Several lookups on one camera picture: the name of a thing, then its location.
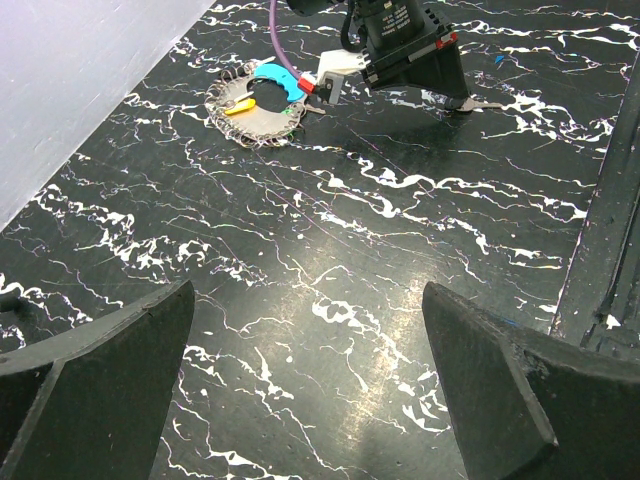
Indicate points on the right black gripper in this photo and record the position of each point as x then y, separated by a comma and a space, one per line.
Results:
407, 45

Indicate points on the yellow key tag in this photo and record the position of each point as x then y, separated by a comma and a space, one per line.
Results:
240, 107

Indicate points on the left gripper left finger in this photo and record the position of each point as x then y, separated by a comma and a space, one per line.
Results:
91, 403

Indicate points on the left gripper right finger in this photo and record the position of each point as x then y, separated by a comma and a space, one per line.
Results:
525, 405

